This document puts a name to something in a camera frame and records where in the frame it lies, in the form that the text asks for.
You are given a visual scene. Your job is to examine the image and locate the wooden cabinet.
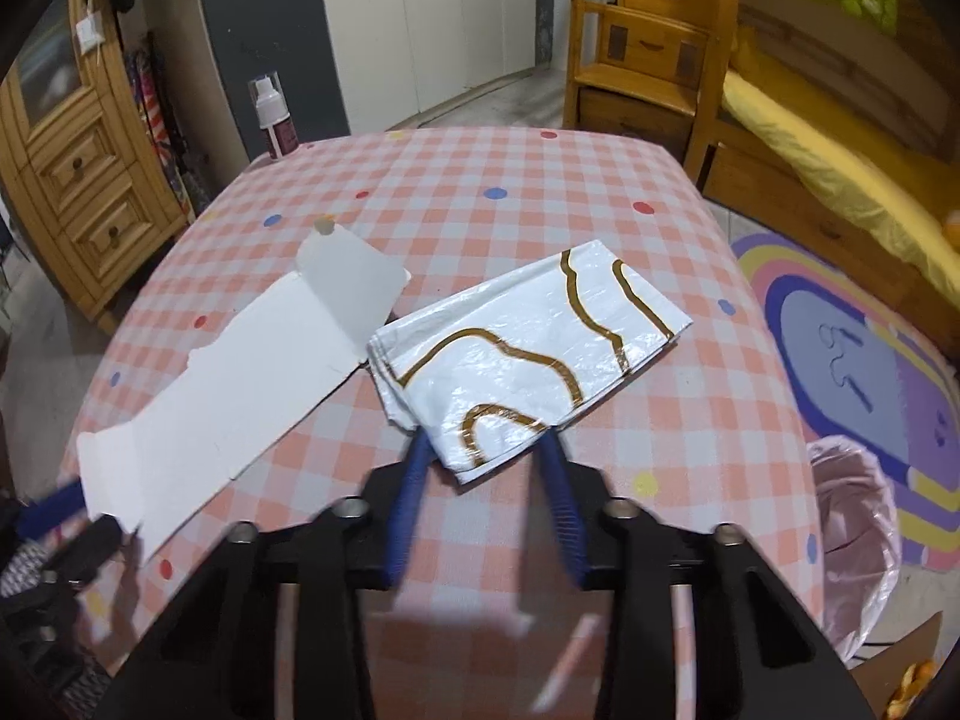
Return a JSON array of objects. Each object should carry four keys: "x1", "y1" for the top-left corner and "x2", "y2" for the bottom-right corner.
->
[{"x1": 0, "y1": 0, "x2": 192, "y2": 335}]

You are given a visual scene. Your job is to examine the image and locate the colourful rainbow rug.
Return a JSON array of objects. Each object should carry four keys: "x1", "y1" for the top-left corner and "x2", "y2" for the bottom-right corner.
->
[{"x1": 731, "y1": 231, "x2": 960, "y2": 571}]

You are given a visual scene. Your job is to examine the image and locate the white and maroon spray bottle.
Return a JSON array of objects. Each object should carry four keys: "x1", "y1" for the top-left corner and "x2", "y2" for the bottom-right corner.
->
[{"x1": 249, "y1": 73, "x2": 301, "y2": 162}]

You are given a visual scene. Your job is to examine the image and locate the patterned cloth bundle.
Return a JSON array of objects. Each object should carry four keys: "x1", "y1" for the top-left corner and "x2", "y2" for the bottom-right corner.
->
[{"x1": 124, "y1": 30, "x2": 218, "y2": 220}]

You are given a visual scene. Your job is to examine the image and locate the waste bin with pink bag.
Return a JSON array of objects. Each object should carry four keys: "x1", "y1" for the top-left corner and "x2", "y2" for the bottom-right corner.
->
[{"x1": 806, "y1": 433, "x2": 901, "y2": 665}]

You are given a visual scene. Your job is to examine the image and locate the white cardboard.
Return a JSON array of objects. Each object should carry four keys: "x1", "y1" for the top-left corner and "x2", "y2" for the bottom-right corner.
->
[{"x1": 75, "y1": 221, "x2": 412, "y2": 563}]

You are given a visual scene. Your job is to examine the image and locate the orange peel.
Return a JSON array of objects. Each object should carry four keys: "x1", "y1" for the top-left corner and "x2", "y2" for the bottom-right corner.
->
[{"x1": 889, "y1": 660, "x2": 938, "y2": 720}]

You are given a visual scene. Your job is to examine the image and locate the person's left forearm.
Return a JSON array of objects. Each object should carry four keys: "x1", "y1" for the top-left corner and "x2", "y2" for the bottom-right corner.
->
[{"x1": 0, "y1": 540, "x2": 98, "y2": 720}]

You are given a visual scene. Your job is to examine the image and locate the wooden staircase drawers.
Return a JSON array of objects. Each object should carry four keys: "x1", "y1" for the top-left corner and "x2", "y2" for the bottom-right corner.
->
[{"x1": 562, "y1": 0, "x2": 743, "y2": 166}]

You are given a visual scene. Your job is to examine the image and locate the brown cardboard box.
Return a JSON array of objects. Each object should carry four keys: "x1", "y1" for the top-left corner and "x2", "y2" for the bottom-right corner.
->
[{"x1": 851, "y1": 611, "x2": 946, "y2": 720}]

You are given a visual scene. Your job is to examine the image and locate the dark grey wardrobe panel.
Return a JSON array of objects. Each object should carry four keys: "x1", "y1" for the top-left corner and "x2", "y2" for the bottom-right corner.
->
[{"x1": 191, "y1": 0, "x2": 353, "y2": 166}]

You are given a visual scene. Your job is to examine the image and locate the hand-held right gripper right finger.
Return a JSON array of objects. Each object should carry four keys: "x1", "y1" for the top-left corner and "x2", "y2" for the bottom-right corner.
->
[{"x1": 536, "y1": 431, "x2": 875, "y2": 720}]

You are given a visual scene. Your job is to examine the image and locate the wooden bunk bed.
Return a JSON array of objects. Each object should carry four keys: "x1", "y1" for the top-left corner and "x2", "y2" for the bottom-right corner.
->
[{"x1": 682, "y1": 0, "x2": 960, "y2": 331}]

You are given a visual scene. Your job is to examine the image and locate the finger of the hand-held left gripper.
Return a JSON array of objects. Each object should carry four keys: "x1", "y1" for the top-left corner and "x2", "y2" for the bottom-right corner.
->
[
  {"x1": 49, "y1": 514, "x2": 125, "y2": 586},
  {"x1": 13, "y1": 481, "x2": 85, "y2": 537}
]

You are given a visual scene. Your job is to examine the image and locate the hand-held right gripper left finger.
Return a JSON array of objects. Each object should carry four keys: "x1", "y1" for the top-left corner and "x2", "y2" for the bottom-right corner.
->
[{"x1": 97, "y1": 435, "x2": 436, "y2": 720}]

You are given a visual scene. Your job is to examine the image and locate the yellow bedsheet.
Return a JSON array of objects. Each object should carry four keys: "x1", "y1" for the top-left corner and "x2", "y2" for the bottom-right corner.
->
[{"x1": 724, "y1": 26, "x2": 960, "y2": 301}]

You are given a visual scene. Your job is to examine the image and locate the white wardrobe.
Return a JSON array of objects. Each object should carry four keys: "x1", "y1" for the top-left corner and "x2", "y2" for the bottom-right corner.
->
[{"x1": 315, "y1": 0, "x2": 556, "y2": 128}]

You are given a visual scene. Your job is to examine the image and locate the pink checked tablecloth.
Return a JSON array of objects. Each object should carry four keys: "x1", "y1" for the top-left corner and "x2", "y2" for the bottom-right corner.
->
[{"x1": 75, "y1": 126, "x2": 826, "y2": 720}]

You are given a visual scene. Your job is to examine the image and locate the white bag with brown lines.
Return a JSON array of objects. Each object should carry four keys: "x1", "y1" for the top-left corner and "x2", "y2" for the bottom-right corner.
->
[{"x1": 366, "y1": 240, "x2": 695, "y2": 487}]

